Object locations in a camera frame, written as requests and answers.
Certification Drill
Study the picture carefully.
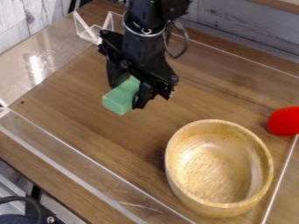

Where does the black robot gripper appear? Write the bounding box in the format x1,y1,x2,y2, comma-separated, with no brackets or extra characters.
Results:
97,30,179,109

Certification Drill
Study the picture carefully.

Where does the green rectangular block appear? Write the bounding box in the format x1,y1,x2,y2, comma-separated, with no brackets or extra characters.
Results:
101,76,140,116

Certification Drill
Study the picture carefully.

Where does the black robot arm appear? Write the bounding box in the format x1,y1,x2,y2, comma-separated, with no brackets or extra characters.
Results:
97,0,191,115

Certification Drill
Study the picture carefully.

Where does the brown wooden bowl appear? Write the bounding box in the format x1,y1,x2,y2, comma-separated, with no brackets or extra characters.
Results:
164,119,275,218

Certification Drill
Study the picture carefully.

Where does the red fuzzy ball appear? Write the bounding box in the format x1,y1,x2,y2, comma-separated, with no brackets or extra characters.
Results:
267,106,299,136

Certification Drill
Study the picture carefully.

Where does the clear acrylic corner bracket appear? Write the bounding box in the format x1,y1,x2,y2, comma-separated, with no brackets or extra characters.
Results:
72,11,113,46

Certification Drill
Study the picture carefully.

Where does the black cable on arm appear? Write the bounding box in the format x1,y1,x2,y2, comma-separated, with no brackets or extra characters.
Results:
163,18,191,60

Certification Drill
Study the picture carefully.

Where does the black device with cable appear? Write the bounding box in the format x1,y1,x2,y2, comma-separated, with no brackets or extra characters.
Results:
0,195,65,224

